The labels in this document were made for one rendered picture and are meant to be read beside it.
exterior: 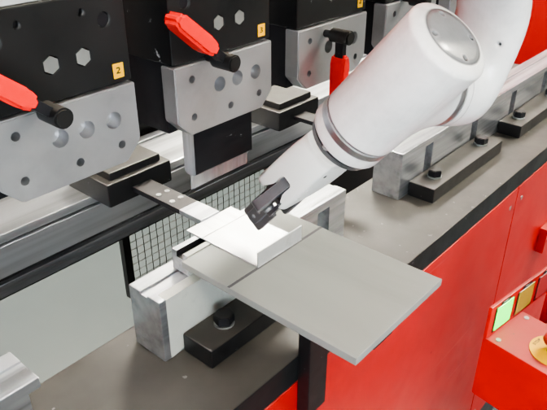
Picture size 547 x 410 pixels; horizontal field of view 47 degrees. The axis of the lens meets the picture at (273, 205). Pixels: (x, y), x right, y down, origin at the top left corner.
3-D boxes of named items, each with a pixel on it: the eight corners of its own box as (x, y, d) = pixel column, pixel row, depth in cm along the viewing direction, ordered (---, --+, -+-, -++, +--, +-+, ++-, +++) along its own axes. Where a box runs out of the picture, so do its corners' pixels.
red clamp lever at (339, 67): (343, 106, 83) (347, 32, 78) (317, 100, 85) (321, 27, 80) (351, 103, 84) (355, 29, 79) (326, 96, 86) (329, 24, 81)
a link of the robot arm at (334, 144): (363, 77, 67) (347, 94, 69) (312, 99, 61) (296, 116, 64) (410, 140, 66) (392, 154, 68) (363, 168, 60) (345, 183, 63)
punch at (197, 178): (197, 191, 78) (192, 119, 73) (185, 186, 79) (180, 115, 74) (251, 164, 84) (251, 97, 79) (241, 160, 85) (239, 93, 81)
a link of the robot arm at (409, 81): (382, 88, 68) (316, 85, 63) (470, 3, 58) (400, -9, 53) (413, 154, 65) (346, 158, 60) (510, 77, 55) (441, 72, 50)
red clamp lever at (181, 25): (185, 10, 57) (243, 60, 65) (156, 4, 60) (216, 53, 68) (177, 28, 57) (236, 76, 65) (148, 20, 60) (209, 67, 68)
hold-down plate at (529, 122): (518, 138, 143) (521, 126, 141) (496, 133, 146) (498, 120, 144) (565, 103, 162) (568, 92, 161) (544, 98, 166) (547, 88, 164)
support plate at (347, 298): (355, 366, 64) (356, 359, 63) (181, 268, 79) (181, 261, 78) (440, 285, 76) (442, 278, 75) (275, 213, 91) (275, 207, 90)
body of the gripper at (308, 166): (356, 91, 69) (303, 146, 77) (298, 117, 62) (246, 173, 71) (397, 146, 68) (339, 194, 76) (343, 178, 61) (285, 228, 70)
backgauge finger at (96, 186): (178, 245, 84) (175, 213, 82) (67, 185, 99) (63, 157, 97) (240, 211, 92) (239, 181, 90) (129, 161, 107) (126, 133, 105)
